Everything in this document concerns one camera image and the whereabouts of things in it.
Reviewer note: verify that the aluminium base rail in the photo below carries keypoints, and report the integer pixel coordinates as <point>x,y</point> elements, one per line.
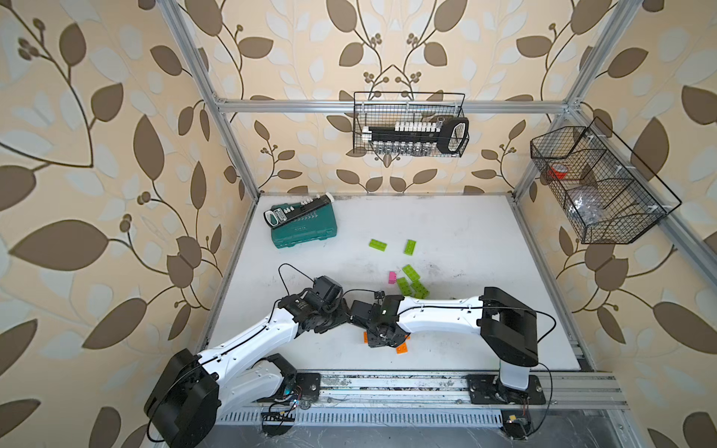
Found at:
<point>426,399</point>

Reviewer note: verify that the black wire basket wall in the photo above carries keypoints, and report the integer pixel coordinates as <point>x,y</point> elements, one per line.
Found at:
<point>632,192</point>
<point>380,108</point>

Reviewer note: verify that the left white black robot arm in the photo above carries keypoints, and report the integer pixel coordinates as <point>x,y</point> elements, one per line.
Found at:
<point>193,391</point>

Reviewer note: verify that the black socket set in basket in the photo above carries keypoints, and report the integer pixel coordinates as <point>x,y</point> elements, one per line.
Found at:
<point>445,137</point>

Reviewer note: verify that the green lego brick centre top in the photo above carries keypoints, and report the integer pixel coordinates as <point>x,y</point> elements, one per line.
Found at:
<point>411,273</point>

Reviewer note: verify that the green lego brick far right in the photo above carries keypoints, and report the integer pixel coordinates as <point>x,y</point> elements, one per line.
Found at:
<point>410,247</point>

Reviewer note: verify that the black bit holder on case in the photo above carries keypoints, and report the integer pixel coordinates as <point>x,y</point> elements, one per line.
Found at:
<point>280,215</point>

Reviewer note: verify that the clear plastic bag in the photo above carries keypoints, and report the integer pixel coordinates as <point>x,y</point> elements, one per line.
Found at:
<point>585,206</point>

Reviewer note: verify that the green tool case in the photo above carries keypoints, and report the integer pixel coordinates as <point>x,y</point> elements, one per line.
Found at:
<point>319,225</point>

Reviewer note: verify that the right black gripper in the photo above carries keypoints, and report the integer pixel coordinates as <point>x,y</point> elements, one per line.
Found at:
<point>373,342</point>

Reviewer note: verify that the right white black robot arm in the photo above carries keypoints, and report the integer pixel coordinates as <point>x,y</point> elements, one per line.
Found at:
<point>506,325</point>

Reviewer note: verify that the black wire basket back wall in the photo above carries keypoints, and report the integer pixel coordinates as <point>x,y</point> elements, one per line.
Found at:
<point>380,108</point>

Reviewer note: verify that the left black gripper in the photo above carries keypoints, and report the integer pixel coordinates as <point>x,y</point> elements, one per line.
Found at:
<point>343,309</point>

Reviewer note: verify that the green lego brick centre left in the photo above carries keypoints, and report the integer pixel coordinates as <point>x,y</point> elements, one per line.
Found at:
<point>404,287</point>

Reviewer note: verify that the green lego brick far left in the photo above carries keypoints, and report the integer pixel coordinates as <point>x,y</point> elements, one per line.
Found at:
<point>378,245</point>

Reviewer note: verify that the green lego brick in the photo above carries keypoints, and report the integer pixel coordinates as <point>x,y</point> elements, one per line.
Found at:
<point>378,245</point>
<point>404,287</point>
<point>411,273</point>
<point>410,247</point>
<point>419,290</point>

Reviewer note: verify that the black wire basket right wall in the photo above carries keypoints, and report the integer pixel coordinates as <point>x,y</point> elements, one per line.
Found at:
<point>632,192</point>

